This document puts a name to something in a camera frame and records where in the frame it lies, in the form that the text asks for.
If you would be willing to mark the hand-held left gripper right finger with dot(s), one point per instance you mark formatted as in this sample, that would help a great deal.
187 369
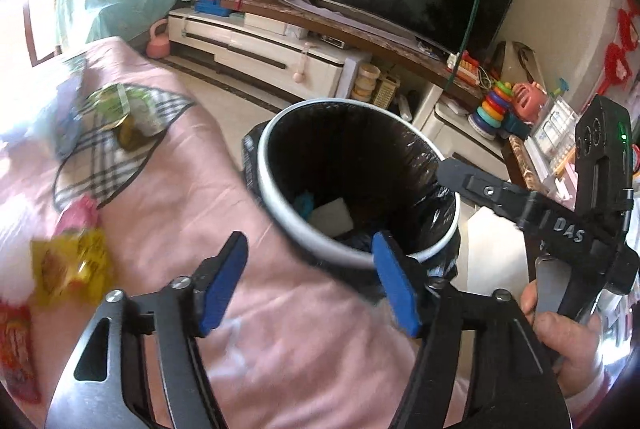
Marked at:
395 284

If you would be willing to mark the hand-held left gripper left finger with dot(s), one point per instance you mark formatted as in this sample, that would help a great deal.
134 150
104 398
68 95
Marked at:
222 289

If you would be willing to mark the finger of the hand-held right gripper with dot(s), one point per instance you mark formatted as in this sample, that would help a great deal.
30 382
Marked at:
487 191

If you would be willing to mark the white bin with black bag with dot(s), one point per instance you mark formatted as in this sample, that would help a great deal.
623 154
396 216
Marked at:
300 234

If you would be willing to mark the yellow snack packet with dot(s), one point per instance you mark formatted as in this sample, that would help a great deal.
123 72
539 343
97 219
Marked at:
70 266

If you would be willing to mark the pink snack packet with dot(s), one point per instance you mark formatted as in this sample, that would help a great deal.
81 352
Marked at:
77 216

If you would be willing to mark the red snack packet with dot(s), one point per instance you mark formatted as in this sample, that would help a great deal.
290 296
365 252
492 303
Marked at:
17 354

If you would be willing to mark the person's right forearm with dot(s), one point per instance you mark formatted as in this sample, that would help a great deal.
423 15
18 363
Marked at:
592 401

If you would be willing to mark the person's right hand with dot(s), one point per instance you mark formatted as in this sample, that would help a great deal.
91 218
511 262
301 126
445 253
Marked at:
575 349

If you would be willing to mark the brown marble side table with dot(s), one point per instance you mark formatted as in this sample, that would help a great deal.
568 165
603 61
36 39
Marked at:
520 159

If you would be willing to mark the clear plastic organizer box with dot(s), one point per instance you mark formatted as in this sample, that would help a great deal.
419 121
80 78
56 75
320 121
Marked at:
552 129

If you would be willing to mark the white paper piece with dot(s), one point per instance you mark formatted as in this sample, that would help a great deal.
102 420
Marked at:
332 219

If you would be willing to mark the pink plastic toy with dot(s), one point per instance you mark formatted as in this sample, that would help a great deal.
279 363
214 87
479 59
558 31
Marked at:
527 101

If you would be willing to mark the blue wrapper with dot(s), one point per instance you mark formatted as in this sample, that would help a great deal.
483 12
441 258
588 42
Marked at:
305 204

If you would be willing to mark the white bottle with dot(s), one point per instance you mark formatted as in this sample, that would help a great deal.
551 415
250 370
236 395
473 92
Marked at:
405 106

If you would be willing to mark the brown cardboard sheet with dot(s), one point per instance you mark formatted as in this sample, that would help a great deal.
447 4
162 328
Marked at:
520 64

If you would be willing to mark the red and yellow toy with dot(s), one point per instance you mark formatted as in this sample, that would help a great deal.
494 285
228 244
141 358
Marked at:
470 66

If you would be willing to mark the wooden rack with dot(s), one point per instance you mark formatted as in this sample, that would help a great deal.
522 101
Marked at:
386 91

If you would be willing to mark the round wooden stacked box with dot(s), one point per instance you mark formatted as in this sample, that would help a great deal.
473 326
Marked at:
367 81

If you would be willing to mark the dark round jar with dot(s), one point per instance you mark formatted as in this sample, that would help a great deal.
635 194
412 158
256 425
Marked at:
132 134

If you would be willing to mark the green and white packet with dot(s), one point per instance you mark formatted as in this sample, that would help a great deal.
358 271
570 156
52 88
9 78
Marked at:
140 106

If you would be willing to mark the pink hanging massager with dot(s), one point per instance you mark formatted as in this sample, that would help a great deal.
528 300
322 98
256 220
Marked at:
301 64

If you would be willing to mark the white and brown television stand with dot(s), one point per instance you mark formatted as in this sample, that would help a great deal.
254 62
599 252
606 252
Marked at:
260 49

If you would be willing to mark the pink kettlebell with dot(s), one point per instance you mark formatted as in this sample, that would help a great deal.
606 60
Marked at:
157 44

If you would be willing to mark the green and white book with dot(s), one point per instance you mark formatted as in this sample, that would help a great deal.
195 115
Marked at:
75 61

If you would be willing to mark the blue toy cash register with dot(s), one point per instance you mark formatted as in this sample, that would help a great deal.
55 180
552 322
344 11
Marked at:
212 3

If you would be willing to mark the red cutout wall decoration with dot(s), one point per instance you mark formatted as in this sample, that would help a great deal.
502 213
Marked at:
622 39

